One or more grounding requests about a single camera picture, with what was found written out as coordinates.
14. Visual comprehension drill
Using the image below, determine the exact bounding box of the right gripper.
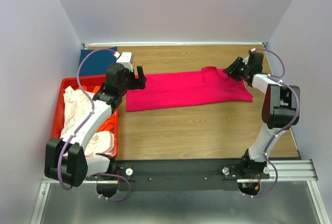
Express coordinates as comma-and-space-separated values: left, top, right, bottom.
222, 57, 250, 82

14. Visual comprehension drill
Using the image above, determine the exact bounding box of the magenta t shirt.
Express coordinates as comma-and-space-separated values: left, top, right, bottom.
126, 66, 253, 112

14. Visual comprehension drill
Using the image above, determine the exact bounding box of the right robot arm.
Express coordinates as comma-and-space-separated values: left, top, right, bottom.
223, 48, 300, 178

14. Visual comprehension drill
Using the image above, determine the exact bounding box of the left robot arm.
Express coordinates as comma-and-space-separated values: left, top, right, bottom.
44, 62, 146, 190

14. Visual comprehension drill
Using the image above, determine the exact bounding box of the folded blue t shirt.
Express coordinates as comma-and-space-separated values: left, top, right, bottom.
79, 47, 117, 76

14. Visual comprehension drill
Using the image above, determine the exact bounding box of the red plastic bin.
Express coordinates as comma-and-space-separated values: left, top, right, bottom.
51, 75, 119, 157

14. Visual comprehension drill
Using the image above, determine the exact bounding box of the orange t shirt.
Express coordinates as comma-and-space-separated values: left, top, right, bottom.
75, 86, 115, 132

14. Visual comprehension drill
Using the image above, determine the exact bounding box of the pale pink t shirt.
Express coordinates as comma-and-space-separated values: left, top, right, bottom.
60, 86, 116, 157

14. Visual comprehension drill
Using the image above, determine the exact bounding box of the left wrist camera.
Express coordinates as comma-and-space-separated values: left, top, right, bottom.
114, 51, 134, 71

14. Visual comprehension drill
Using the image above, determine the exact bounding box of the black mounting base plate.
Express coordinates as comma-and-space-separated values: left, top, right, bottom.
89, 158, 270, 197

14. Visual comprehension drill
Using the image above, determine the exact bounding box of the aluminium frame rail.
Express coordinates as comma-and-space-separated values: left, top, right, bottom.
31, 158, 331, 223

